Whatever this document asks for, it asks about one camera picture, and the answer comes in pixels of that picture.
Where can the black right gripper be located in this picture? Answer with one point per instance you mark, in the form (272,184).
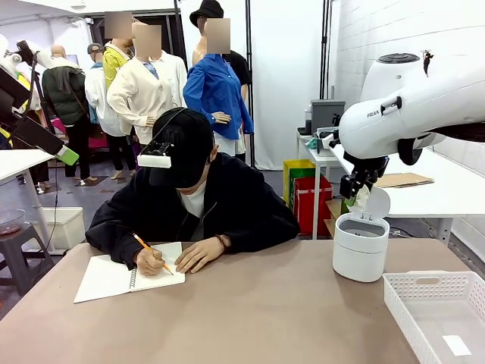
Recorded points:
(365,167)

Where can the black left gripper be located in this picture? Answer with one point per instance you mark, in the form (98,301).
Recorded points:
(38,134)

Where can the white paper ball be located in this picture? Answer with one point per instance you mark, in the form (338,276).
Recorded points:
(360,201)

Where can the orange pencil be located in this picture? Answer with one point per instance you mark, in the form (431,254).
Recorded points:
(140,240)

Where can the white spiral notebook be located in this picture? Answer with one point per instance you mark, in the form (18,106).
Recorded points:
(106,277)

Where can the person's right forearm black sleeve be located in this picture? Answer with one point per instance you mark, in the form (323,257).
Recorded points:
(113,242)

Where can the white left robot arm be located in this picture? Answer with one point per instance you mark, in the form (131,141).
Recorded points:
(11,57)

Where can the person's left forearm black sleeve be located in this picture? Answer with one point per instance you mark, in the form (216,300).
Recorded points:
(261,231)

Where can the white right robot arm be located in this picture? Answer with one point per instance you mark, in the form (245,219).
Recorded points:
(398,95)

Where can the person's right hand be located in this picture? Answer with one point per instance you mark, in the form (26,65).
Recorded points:
(149,261)

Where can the person's left hand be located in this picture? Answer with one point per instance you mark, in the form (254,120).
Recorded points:
(199,256)

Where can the flat brown cardboard sheet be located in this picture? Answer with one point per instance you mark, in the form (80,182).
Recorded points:
(405,180)

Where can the grey bin with tools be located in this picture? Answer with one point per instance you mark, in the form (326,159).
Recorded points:
(322,146)

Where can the small white side table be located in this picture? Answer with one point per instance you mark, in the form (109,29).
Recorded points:
(308,151)

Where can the dark green jacket mannequin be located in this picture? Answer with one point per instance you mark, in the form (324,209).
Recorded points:
(64,95)

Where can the teal cloth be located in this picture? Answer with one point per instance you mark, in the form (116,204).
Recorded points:
(311,143)

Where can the yellow-green shopping bag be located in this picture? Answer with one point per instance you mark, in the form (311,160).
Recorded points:
(297,168)

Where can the white shirt mannequin with cap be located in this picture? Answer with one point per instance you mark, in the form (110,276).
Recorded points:
(96,91)

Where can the white storage crate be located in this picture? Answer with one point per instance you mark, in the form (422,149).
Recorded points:
(66,227)

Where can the white round trash bin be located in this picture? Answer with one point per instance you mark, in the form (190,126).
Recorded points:
(360,254)

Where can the grey box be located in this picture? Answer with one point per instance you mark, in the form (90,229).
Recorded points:
(327,113)

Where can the large white table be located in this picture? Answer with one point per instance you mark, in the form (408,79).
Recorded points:
(435,197)

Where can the clear glass bowl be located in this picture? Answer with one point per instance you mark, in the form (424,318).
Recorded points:
(10,221)

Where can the cream jacket mannequin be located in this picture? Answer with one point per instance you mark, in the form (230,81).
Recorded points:
(140,87)

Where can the yellow shirt mannequin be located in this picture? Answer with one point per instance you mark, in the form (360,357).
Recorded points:
(111,64)

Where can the grey plastic stool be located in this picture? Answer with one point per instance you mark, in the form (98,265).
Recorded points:
(15,250)

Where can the black baseball cap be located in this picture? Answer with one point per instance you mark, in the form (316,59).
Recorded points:
(189,144)

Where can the person torso black jacket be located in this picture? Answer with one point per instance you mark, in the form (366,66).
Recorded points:
(235,197)

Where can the white backdrop sheet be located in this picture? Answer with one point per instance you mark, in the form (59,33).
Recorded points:
(284,76)

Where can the black backdrop stand pole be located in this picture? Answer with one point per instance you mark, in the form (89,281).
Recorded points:
(249,76)
(324,49)

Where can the black tripod pole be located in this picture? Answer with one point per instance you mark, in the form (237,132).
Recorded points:
(428,62)

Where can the white perforated plastic basket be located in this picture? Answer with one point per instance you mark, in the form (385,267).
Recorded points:
(428,322)

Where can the blue shirt mannequin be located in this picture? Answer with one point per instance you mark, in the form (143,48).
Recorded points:
(216,87)

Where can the black t-shirt mannequin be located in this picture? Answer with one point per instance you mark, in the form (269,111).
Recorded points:
(238,68)

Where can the white label sticker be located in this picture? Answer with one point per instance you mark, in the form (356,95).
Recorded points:
(456,345)

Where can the bare mannequin black bucket hat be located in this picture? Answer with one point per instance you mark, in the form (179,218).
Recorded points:
(206,11)

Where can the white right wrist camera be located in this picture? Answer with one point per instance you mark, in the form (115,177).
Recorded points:
(329,138)

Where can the white head-mounted camera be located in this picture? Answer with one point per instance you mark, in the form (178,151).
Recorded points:
(153,161)

